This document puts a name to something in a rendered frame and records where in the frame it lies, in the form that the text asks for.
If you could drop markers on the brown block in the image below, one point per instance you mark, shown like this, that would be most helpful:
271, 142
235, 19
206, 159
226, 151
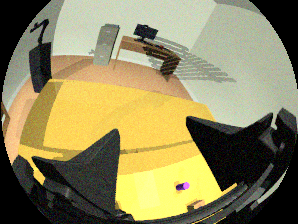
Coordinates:
196, 205

